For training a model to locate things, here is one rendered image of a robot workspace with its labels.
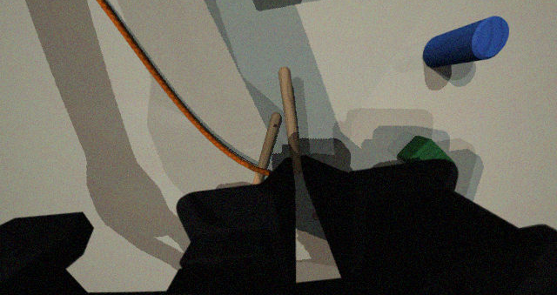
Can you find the dark blue cylinder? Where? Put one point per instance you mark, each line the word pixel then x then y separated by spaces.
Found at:
pixel 473 42

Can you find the green rectangular block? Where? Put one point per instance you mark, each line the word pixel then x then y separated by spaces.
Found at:
pixel 422 148

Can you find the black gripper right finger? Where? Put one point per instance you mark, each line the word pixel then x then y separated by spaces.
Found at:
pixel 340 199

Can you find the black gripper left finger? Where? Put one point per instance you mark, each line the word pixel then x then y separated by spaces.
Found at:
pixel 270 205

